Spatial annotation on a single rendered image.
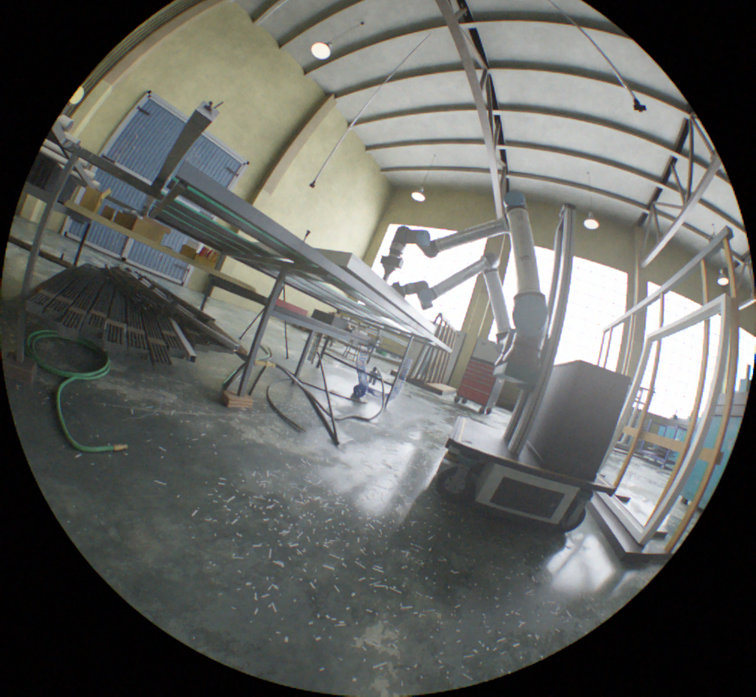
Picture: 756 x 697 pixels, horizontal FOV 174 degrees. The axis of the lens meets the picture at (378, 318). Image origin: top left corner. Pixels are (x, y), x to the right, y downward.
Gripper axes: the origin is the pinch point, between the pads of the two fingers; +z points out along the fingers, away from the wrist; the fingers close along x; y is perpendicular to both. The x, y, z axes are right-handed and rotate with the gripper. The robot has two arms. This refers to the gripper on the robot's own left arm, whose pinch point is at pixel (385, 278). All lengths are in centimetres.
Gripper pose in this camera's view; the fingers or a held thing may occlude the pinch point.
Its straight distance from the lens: 142.2
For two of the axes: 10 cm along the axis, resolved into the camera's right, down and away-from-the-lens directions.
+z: -3.6, 9.3, -0.8
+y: -4.5, -2.5, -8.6
